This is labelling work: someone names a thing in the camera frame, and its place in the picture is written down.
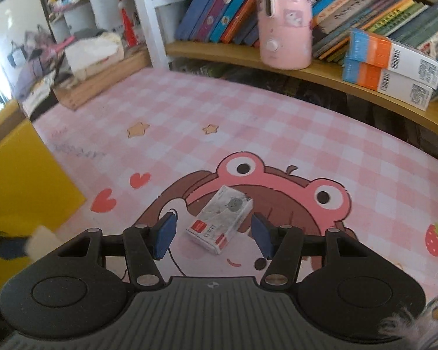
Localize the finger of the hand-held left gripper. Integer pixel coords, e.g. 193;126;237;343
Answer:
0;226;32;261

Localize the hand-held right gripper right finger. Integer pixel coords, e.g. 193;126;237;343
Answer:
251;213;382;287

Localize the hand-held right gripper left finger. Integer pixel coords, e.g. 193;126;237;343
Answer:
56;212;178;287

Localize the small white red box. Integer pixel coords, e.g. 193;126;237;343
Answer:
185;185;254;256

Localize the yellow cardboard box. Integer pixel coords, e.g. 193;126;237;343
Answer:
0;100;87;294

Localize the wooden tray with clutter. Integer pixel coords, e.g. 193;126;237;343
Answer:
52;49;150;111

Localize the purple garment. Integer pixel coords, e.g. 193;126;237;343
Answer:
8;29;64;97

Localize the wooden bookshelf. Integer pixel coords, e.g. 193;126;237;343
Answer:
128;0;438;135

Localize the pink humidifier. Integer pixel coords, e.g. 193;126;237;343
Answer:
253;0;313;70

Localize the red white figurine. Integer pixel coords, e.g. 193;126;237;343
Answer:
117;0;139;48

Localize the row of books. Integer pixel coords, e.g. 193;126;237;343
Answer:
174;0;438;103

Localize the white desk shelf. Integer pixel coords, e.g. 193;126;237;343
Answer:
34;0;150;62

